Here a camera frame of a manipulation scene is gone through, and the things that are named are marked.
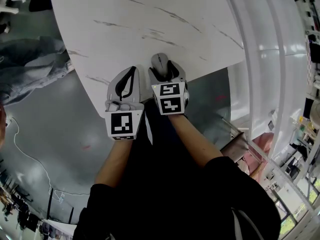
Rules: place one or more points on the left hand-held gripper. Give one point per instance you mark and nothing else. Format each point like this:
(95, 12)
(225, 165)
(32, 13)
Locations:
(121, 124)

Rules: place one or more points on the pink cloth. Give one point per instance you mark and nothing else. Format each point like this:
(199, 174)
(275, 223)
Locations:
(262, 144)

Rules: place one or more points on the grey denim jacket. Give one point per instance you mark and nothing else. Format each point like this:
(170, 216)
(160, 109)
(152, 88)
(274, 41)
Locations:
(32, 64)

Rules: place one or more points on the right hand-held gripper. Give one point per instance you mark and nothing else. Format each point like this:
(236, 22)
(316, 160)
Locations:
(171, 99)

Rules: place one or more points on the grey computer mouse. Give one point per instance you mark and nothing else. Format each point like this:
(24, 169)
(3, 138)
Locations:
(160, 61)

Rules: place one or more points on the person's right forearm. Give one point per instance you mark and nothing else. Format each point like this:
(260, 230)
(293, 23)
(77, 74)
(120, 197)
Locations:
(192, 139)

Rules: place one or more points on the brown chair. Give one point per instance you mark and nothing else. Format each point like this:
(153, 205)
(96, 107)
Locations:
(233, 147)

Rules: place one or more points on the person's left forearm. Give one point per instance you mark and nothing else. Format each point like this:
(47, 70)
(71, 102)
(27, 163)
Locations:
(112, 164)

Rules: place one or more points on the black phone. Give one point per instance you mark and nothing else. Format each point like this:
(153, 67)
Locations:
(271, 126)

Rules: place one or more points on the person's black shirt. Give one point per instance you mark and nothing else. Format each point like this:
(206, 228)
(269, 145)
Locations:
(175, 196)

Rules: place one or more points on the white curved counter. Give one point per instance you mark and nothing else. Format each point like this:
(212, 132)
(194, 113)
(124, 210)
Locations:
(262, 59)

